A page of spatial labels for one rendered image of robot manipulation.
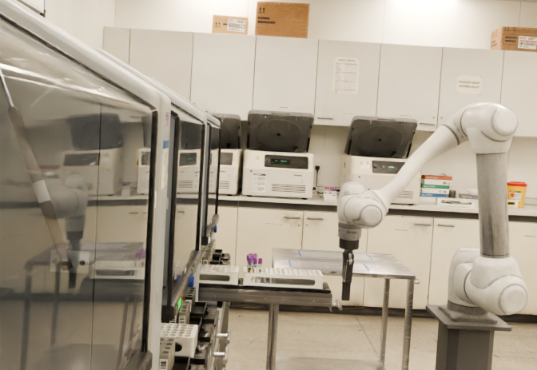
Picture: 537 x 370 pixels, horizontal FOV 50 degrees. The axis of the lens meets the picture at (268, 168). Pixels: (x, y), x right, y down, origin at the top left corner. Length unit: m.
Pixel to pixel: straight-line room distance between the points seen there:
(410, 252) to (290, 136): 1.36
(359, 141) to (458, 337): 2.78
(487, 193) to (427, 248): 2.57
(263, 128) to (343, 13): 1.27
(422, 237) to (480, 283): 2.49
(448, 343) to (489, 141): 0.82
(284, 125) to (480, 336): 2.77
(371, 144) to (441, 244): 1.01
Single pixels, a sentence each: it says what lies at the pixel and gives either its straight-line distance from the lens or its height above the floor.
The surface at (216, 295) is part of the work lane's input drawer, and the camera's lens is 2.16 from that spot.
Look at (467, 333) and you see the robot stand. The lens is 2.42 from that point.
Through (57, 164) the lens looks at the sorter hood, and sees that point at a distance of 0.52.
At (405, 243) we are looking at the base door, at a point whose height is 0.60.
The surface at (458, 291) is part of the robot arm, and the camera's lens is 2.38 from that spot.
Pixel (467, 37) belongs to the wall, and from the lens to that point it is 5.46.
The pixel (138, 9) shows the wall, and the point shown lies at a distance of 5.28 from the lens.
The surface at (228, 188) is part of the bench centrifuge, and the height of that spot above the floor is 0.96.
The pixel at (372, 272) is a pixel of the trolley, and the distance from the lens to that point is 2.50.
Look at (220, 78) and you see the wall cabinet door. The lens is 4.75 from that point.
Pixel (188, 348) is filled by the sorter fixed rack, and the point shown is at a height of 0.84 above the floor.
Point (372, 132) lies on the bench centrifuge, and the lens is 4.82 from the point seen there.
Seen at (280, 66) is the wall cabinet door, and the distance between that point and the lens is 4.76.
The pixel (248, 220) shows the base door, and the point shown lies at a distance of 4.47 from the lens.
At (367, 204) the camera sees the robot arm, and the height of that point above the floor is 1.16.
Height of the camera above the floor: 1.36
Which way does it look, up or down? 3 degrees down
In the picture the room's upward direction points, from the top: 3 degrees clockwise
